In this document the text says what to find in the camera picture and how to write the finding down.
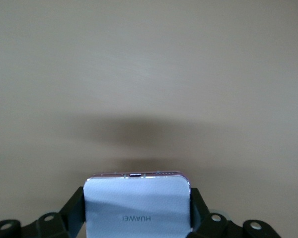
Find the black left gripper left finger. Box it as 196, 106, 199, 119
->
0, 187, 86, 238

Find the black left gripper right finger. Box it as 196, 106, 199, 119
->
188, 187, 280, 238

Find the lavender white phone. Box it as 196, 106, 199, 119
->
83, 170, 192, 238

